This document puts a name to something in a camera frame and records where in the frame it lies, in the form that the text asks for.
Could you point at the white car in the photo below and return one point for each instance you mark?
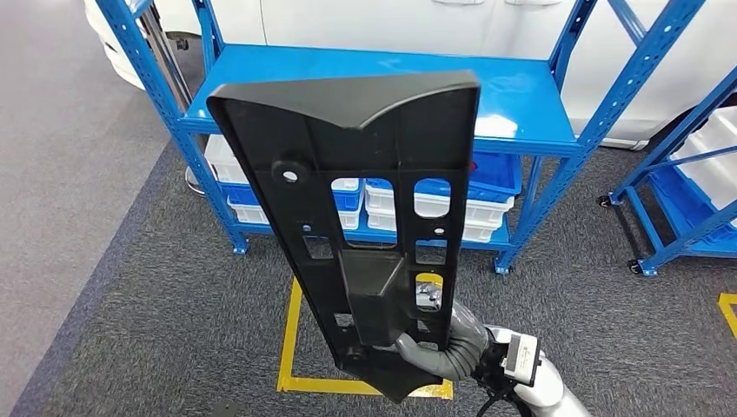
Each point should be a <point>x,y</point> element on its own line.
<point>403,23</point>

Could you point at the blue wheeled shelf rack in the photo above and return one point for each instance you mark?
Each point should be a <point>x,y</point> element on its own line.
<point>673,138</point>

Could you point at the large white plastic bin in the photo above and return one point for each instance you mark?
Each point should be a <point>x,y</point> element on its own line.
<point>714,178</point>
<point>725,129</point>

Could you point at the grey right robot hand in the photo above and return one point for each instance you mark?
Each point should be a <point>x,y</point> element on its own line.
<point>466,351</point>

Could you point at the grey metal stand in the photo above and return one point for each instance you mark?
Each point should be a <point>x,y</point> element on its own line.
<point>167,57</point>

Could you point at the black plastic plate holder part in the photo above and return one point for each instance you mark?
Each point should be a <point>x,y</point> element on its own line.
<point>357,149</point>

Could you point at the blue metal shelf rack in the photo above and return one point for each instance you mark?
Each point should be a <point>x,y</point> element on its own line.
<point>518,98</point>

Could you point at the large blue plastic bin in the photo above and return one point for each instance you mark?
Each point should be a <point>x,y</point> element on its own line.
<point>679,207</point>

